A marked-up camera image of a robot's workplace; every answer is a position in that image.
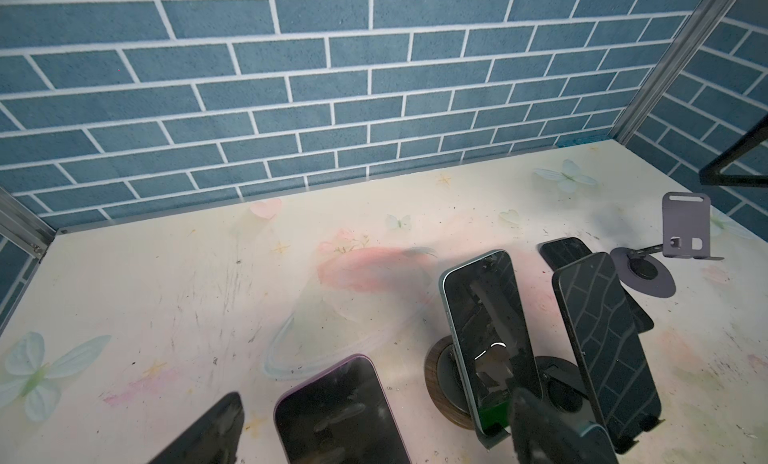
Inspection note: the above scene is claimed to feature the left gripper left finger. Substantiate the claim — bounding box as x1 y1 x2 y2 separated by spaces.
150 392 245 464

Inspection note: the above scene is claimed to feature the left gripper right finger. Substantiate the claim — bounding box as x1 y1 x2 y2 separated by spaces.
508 387 600 463

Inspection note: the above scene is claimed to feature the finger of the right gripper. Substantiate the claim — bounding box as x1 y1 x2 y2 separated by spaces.
698 116 767 187

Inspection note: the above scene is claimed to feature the teal phone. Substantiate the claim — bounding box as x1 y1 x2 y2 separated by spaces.
439 249 542 448

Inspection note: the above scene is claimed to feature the black phone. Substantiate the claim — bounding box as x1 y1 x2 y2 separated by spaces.
552 252 662 455
537 237 654 334

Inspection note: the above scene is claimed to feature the purple phone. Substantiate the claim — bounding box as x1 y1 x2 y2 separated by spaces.
274 354 410 463

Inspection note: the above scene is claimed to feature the dark grey stand back right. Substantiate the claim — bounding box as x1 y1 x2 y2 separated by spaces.
535 355 588 414

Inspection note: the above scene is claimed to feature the wooden stand back centre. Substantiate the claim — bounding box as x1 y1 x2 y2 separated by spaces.
424 336 474 430

